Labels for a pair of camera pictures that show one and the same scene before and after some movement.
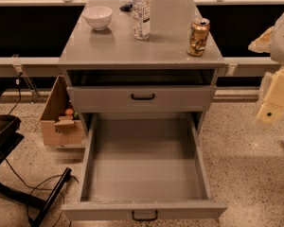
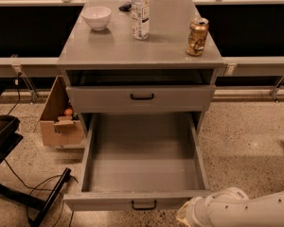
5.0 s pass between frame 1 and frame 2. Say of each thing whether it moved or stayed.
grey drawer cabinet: stayed
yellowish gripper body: moved
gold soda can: stayed
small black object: stayed
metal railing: stayed
